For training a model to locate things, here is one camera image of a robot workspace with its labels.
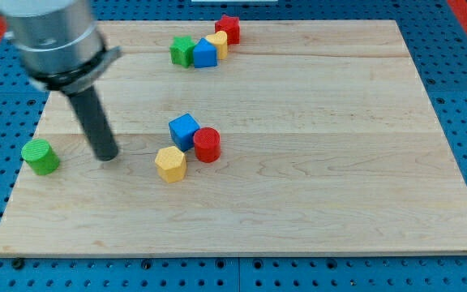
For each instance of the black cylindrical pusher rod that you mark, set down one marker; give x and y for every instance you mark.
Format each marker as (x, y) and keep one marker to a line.
(93, 120)

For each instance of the yellow hexagon block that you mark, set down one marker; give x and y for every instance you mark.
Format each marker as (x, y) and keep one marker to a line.
(171, 164)

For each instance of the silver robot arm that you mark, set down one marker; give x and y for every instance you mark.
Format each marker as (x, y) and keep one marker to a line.
(62, 50)

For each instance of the green cylinder block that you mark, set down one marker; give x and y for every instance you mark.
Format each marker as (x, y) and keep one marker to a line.
(40, 156)

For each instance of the blue cube block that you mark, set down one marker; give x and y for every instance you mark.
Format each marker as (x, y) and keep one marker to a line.
(182, 130)

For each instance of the green star block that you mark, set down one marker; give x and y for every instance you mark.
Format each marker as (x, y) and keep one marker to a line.
(181, 51)

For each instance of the red cylinder block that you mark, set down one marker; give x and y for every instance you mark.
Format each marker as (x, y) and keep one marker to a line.
(207, 144)

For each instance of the yellow heart block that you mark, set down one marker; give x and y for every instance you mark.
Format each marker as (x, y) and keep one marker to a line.
(220, 41)

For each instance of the red star block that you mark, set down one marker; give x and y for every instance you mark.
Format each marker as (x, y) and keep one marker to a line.
(231, 26)

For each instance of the wooden board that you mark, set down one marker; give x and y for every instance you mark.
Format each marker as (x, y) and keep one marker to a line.
(330, 147)

